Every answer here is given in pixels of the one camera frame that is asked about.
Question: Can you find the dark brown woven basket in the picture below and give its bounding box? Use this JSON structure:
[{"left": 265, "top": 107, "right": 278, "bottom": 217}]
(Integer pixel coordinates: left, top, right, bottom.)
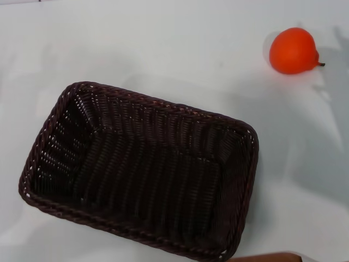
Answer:
[{"left": 18, "top": 81, "right": 260, "bottom": 262}]

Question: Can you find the brown rounded object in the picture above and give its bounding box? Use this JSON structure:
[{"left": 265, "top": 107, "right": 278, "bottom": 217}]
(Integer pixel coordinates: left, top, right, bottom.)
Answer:
[{"left": 233, "top": 252, "right": 303, "bottom": 262}]

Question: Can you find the orange pear fruit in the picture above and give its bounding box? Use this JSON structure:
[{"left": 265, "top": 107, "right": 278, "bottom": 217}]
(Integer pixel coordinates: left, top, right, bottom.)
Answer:
[{"left": 269, "top": 27, "right": 326, "bottom": 75}]

